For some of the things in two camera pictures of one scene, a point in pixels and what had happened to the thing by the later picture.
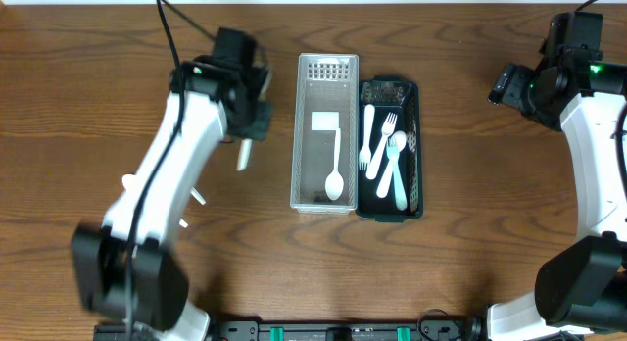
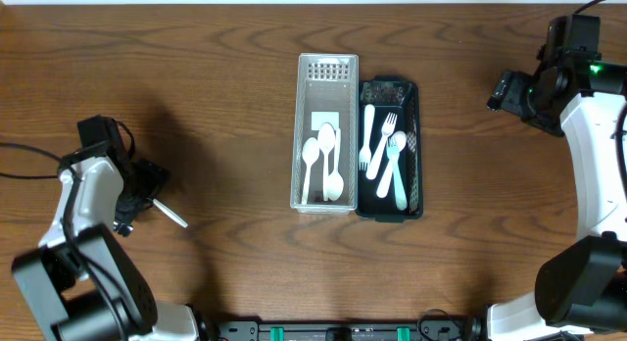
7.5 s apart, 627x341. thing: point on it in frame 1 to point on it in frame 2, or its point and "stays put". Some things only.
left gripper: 256,123 to 142,194
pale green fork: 401,198 stays put
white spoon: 385,182 stays put
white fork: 365,154 stays put
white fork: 387,129 stays put
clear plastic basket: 324,153 stays put
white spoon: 198,196 to 310,151
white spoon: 245,153 to 326,141
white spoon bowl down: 334,183 stays put
